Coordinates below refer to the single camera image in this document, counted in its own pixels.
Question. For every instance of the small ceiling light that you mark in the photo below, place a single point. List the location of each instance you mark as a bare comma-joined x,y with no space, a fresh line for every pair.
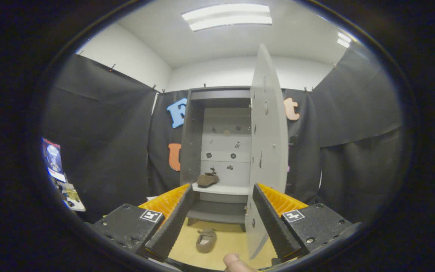
344,39

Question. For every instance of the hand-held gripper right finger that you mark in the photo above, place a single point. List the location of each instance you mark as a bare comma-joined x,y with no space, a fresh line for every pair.
274,226

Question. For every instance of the black backdrop cloth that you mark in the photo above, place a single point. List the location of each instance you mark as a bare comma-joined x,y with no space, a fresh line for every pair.
108,132

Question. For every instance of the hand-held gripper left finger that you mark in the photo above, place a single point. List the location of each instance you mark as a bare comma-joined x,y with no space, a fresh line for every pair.
172,226

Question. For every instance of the printed leaflet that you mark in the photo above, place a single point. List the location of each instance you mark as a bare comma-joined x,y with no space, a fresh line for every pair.
72,196

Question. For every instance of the brown fuzzy shoe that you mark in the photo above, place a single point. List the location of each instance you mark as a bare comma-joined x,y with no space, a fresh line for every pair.
207,180
202,247

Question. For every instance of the long ceiling light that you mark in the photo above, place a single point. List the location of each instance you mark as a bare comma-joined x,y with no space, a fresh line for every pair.
227,17

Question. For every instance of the dark grey shoe cabinet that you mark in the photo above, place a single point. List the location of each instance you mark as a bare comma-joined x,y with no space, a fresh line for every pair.
195,151

